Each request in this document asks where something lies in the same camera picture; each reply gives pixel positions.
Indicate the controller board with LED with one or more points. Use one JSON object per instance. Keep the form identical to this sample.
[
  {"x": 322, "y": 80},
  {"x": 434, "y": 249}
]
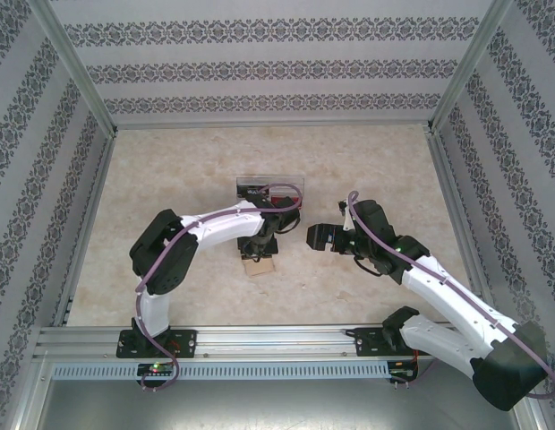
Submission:
[
  {"x": 156, "y": 370},
  {"x": 403, "y": 372}
]

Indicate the grey sheet metal panel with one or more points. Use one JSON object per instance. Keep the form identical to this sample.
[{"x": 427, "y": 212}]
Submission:
[{"x": 277, "y": 407}]

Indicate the aluminium frame post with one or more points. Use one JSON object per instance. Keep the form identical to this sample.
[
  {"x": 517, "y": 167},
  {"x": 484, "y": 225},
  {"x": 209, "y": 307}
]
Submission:
[
  {"x": 33, "y": 385},
  {"x": 79, "y": 67},
  {"x": 472, "y": 67},
  {"x": 539, "y": 421}
]

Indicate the clear acrylic card stand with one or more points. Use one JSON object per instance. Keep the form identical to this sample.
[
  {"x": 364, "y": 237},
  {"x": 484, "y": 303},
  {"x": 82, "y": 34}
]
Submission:
[{"x": 282, "y": 183}]

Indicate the black VIP card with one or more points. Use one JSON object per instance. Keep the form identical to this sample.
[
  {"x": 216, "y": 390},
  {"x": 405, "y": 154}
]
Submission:
[{"x": 248, "y": 192}]

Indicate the clear tan-edged card holder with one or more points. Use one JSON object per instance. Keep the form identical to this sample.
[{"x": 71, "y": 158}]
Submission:
[{"x": 259, "y": 269}]

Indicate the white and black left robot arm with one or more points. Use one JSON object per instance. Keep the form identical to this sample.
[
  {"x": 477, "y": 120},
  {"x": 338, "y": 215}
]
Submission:
[{"x": 228, "y": 228}]

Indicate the aluminium frame side rail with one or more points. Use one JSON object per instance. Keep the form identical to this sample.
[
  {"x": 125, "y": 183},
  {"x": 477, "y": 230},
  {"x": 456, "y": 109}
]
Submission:
[
  {"x": 445, "y": 179},
  {"x": 98, "y": 179}
]

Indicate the red card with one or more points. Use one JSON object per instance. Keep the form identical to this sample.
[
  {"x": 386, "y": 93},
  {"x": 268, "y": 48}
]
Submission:
[{"x": 295, "y": 193}]

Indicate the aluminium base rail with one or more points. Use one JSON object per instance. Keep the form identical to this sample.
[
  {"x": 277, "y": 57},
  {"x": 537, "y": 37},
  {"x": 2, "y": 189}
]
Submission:
[{"x": 277, "y": 342}]

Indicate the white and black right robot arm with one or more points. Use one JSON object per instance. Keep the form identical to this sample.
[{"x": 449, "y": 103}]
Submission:
[{"x": 443, "y": 295}]

